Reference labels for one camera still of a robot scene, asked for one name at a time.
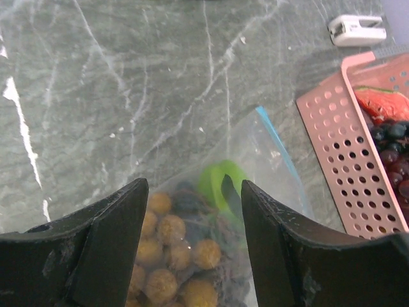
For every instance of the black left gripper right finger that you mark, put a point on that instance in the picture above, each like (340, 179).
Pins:
(298, 262)

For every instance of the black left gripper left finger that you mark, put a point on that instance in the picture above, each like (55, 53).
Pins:
(83, 259)

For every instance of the blue zip top bag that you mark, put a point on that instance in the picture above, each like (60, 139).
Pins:
(255, 146)

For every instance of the pink perforated plastic basket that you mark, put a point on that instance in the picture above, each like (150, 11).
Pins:
(341, 140)

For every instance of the fake green vegetable piece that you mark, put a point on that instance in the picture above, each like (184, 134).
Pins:
(220, 183)

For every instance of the fake purple grape bunch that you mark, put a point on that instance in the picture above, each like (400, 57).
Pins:
(396, 168)

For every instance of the fake dark blue grape bunch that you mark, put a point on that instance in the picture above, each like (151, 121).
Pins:
(390, 135)

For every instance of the fake watermelon slice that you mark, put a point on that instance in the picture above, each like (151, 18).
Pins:
(381, 104)

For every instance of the fake brown longan bunch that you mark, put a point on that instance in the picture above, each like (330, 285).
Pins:
(171, 255)

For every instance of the fake dark purple fruit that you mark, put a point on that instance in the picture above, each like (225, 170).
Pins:
(187, 203)

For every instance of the small white plastic clip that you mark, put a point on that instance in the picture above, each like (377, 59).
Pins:
(356, 30)

